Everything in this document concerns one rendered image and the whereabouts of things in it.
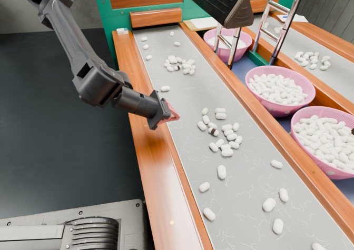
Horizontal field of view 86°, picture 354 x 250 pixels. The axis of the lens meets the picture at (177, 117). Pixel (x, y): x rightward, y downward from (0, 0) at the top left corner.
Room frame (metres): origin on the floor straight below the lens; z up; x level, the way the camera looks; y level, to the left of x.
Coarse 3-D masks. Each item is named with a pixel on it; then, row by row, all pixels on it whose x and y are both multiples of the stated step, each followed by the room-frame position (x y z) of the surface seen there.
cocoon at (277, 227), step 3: (276, 219) 0.13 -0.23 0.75; (279, 219) 0.13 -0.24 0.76; (276, 222) 0.12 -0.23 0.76; (279, 222) 0.12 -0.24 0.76; (282, 222) 0.12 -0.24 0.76; (273, 225) 0.12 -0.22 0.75; (276, 225) 0.11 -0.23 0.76; (279, 225) 0.11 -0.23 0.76; (282, 225) 0.11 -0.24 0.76; (273, 228) 0.11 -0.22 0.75; (276, 228) 0.11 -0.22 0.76; (279, 228) 0.11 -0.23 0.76; (276, 231) 0.10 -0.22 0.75; (279, 231) 0.10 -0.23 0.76
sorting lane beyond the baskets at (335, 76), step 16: (256, 32) 1.19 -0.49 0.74; (272, 32) 1.19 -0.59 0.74; (288, 32) 1.19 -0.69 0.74; (288, 48) 0.98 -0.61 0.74; (304, 48) 0.98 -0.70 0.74; (320, 48) 0.98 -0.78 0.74; (320, 64) 0.82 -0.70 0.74; (336, 64) 0.82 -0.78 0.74; (352, 64) 0.82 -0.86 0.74; (336, 80) 0.69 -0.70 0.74; (352, 80) 0.69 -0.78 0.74; (352, 96) 0.58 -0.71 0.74
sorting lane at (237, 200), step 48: (192, 48) 0.98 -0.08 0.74; (192, 96) 0.58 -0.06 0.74; (192, 144) 0.35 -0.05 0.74; (240, 144) 0.35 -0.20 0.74; (192, 192) 0.19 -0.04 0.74; (240, 192) 0.20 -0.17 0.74; (288, 192) 0.20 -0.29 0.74; (240, 240) 0.09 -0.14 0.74; (288, 240) 0.09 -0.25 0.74; (336, 240) 0.09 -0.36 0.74
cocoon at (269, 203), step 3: (270, 198) 0.17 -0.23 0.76; (267, 201) 0.17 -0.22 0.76; (270, 201) 0.17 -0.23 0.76; (273, 201) 0.17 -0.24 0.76; (264, 204) 0.16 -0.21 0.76; (267, 204) 0.16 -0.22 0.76; (270, 204) 0.16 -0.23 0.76; (273, 204) 0.16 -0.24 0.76; (264, 207) 0.15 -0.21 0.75; (267, 207) 0.15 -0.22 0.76; (270, 207) 0.15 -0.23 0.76; (267, 210) 0.15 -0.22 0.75; (270, 210) 0.15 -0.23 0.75
